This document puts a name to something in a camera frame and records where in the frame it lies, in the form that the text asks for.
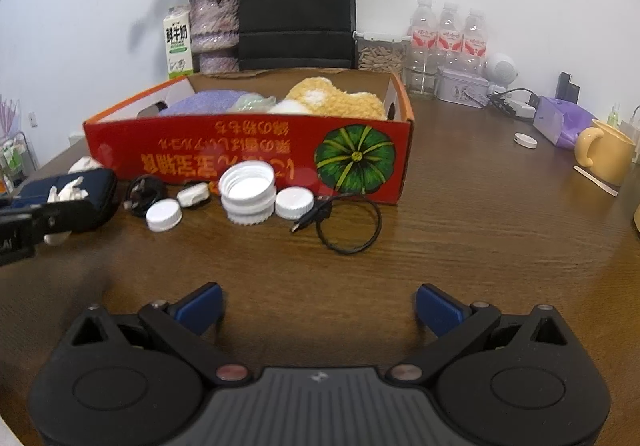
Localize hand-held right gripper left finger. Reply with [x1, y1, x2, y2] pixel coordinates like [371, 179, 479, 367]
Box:
[71, 282, 253, 383]

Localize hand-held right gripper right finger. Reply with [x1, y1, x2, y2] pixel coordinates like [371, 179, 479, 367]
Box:
[386, 284, 570, 383]

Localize white tissue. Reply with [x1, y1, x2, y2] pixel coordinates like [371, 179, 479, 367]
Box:
[67, 155, 103, 174]
[44, 175, 90, 248]

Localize red cardboard box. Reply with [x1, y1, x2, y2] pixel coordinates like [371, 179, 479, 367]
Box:
[82, 67, 416, 205]

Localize purple knitted pouch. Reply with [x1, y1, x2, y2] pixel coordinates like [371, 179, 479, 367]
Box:
[159, 89, 251, 117]

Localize iridescent plastic wrap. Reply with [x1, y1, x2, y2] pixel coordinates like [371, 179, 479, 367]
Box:
[227, 93, 278, 114]

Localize white yellow plush toy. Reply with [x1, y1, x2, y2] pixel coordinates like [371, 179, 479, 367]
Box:
[267, 77, 388, 121]

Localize wooden desktop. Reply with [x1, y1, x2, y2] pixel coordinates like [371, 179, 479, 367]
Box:
[0, 71, 640, 446]

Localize metal storage trolley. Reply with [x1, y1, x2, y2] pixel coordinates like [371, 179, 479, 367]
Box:
[0, 131, 38, 187]

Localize dark blue zip case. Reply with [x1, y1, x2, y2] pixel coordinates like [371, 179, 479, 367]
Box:
[12, 169, 119, 232]

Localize pink decorative reeds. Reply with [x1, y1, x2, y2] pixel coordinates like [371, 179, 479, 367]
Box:
[0, 95, 23, 137]

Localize small white bottle cap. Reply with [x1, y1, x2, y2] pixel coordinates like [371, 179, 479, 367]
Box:
[145, 199, 183, 233]
[274, 187, 316, 220]

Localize large white ribbed lid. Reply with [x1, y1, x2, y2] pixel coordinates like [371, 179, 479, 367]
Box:
[221, 196, 277, 215]
[218, 162, 277, 201]
[225, 210, 276, 227]

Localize white plug adapter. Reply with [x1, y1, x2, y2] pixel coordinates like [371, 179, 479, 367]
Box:
[176, 181, 211, 208]

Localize white paper strip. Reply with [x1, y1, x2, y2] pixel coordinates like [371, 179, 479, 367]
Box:
[573, 165, 619, 197]

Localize white green milk carton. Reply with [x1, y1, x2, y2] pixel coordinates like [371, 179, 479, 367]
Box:
[165, 6, 195, 81]

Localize white power strip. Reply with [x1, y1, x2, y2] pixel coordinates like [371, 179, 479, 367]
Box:
[492, 93, 538, 119]

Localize purple tissue pack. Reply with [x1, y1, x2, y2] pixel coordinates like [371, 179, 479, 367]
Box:
[532, 96, 598, 149]

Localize pale printed tin box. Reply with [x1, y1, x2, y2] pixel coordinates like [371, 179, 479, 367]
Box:
[435, 67, 491, 106]

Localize empty glass jar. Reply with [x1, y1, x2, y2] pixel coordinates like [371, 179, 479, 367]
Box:
[402, 61, 440, 100]

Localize yellow mug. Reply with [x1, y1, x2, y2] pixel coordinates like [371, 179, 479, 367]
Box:
[574, 120, 637, 187]

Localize purple marbled vase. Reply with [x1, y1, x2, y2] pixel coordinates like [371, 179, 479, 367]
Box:
[188, 0, 242, 74]

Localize black stand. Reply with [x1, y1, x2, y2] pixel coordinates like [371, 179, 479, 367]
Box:
[555, 72, 581, 102]

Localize clear snack container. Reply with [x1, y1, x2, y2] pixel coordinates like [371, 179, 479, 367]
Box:
[354, 30, 407, 73]

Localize black coiled charger cable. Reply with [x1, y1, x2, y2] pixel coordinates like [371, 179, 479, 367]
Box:
[122, 174, 168, 218]

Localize thin black usb cable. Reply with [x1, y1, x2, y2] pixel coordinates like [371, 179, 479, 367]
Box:
[290, 193, 383, 256]

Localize white round camera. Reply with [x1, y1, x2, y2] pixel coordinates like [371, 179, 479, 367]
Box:
[482, 52, 521, 94]

